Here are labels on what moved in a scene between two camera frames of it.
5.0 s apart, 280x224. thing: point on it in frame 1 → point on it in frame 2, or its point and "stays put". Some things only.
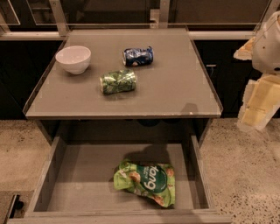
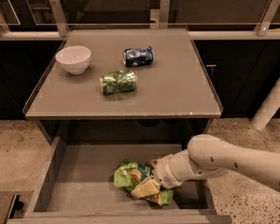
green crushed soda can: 118,81 stays put
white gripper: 268,49 → 164,172
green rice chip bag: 154,181 stays put
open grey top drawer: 75,185 stays put
